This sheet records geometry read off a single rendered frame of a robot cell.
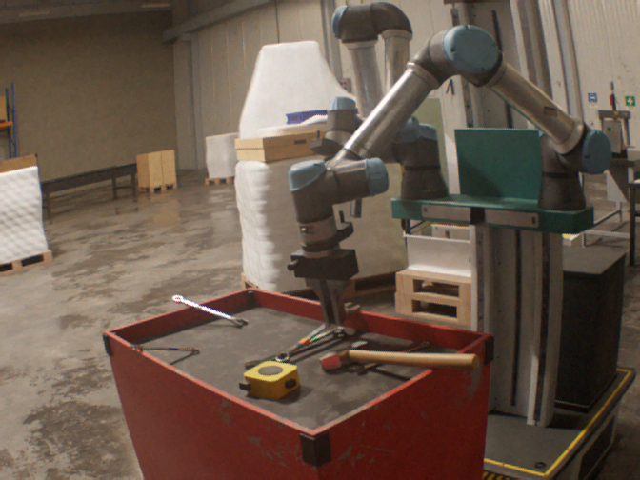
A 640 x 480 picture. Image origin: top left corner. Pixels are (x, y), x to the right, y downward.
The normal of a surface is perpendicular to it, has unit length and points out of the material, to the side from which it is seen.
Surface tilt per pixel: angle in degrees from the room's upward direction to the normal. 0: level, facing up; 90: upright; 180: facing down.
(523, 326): 90
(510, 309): 90
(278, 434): 90
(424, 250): 90
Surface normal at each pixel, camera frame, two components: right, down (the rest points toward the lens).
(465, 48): 0.12, 0.12
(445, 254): -0.70, 0.21
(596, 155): 0.34, 0.24
